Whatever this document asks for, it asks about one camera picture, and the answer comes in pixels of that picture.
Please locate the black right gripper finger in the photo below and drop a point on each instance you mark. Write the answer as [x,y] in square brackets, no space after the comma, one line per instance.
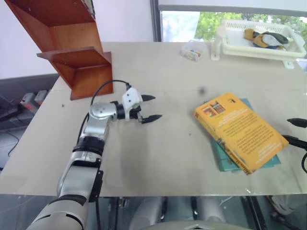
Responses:
[299,122]
[297,141]

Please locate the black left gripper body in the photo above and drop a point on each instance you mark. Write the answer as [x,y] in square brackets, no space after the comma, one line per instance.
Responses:
[135,113]

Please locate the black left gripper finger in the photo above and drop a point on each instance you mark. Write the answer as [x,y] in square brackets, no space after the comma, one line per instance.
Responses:
[149,97]
[151,118]

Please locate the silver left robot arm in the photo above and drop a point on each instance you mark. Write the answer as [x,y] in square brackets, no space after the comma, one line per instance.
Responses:
[72,177]

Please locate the yellow paperback book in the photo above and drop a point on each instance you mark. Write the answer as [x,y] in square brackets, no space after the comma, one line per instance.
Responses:
[242,129]

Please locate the teal book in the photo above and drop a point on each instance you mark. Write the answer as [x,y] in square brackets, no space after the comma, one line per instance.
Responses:
[224,160]

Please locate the brown wooden bookshelf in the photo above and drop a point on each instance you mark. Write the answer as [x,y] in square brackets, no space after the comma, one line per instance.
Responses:
[72,36]

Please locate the small clear plastic box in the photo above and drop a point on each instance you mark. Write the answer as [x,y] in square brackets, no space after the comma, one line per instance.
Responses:
[193,51]

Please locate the grey shoe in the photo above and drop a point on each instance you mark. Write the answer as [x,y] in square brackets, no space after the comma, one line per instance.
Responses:
[285,204]

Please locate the red and grey battery pack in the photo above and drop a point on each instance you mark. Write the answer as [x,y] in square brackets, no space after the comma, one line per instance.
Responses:
[41,95]
[28,98]

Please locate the white plastic basket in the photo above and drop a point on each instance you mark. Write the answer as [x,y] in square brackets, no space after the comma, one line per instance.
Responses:
[232,45]

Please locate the grey robot body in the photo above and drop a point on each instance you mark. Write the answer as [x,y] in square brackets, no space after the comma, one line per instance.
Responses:
[182,215]

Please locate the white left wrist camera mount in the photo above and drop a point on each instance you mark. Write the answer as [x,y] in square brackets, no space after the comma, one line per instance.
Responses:
[130,97]

